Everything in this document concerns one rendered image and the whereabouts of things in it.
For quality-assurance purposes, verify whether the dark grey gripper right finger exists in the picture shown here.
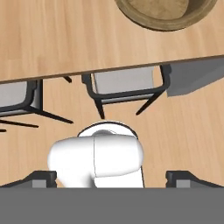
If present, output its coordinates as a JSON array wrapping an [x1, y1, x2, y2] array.
[[164, 171, 224, 189]]

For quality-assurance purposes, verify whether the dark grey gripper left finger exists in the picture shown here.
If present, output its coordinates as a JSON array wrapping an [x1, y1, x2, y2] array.
[[0, 171, 58, 189]]

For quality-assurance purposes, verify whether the brown wooden bowl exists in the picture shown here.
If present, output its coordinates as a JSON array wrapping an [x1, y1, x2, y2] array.
[[114, 0, 219, 32]]

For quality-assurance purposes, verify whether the white rounded object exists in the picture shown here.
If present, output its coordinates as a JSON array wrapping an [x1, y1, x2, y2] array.
[[47, 121, 145, 189]]

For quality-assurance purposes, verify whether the black chair with grey seat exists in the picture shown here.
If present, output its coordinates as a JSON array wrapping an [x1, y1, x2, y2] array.
[[0, 76, 74, 134], [80, 64, 172, 120]]

